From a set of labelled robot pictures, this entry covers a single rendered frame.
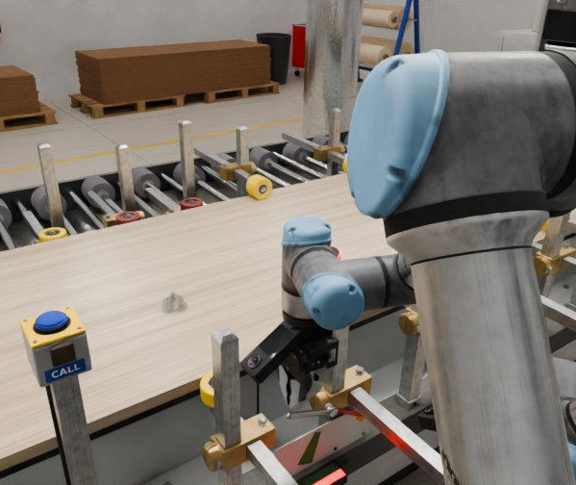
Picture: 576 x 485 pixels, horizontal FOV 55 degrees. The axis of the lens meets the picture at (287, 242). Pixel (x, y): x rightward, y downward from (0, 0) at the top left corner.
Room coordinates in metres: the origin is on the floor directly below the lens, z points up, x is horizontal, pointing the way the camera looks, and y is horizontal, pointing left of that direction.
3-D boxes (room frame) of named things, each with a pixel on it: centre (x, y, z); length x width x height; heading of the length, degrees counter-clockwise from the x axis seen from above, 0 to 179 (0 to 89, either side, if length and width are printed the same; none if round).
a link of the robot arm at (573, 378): (0.61, -0.40, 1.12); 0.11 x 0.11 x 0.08; 64
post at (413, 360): (1.06, -0.31, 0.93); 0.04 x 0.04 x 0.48; 35
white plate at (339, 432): (0.88, -0.09, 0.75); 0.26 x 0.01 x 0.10; 125
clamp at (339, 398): (0.93, -0.12, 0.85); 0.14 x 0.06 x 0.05; 125
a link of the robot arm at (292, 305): (0.77, -0.03, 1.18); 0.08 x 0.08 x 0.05
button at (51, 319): (0.62, 0.31, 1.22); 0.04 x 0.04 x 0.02
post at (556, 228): (1.35, -0.71, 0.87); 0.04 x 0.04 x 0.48; 35
